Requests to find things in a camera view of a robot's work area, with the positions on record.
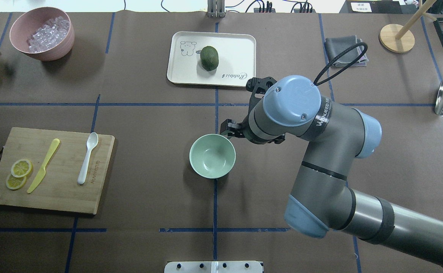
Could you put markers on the lemon slice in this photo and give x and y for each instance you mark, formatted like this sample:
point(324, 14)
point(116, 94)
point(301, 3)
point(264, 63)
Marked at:
point(15, 183)
point(21, 168)

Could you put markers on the pink bowl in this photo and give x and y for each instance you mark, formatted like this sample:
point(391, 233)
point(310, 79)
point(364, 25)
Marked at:
point(29, 22)

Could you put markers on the lower lemon slice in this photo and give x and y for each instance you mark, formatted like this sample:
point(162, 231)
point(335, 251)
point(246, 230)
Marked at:
point(15, 183)

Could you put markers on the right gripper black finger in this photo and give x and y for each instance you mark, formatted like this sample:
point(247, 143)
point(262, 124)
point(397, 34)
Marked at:
point(230, 129)

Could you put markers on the white plastic spoon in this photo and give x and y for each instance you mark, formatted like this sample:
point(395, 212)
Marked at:
point(91, 143)

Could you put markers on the bamboo cutting board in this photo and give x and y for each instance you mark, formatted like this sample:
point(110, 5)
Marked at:
point(59, 189)

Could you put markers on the black box with label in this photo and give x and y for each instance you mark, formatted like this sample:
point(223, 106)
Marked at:
point(371, 6)

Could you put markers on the green avocado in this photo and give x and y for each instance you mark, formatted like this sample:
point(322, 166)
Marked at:
point(209, 58)

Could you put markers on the aluminium frame post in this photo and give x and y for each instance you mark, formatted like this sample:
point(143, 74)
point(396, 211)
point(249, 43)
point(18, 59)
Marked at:
point(216, 8)

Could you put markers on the black power strip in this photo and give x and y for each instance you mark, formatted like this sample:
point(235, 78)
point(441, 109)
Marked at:
point(283, 6)

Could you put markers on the grey folded cloth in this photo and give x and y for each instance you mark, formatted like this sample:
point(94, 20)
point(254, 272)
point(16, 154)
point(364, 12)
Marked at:
point(335, 46)

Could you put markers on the upper lemon slice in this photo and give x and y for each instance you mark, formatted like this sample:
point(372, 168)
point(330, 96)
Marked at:
point(21, 168)

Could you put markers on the white pillar base plate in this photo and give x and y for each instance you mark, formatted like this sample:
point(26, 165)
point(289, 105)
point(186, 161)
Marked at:
point(232, 266)

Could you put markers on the green bowl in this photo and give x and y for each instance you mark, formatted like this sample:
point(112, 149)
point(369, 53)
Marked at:
point(212, 156)

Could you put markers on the wooden mug tree stand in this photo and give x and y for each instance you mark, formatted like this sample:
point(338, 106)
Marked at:
point(398, 38)

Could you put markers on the white rabbit tray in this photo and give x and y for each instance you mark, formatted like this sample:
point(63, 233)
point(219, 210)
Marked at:
point(237, 59)

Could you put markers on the yellow plastic knife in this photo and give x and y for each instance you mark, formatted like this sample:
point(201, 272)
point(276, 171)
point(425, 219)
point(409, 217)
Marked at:
point(42, 170)

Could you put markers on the clear ice cubes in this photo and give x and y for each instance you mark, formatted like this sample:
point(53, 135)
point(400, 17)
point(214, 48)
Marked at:
point(49, 35)

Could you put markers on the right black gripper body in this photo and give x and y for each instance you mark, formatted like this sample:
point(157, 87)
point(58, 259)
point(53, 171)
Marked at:
point(232, 129)

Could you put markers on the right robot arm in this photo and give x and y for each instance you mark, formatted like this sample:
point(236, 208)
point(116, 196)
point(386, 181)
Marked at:
point(320, 200)

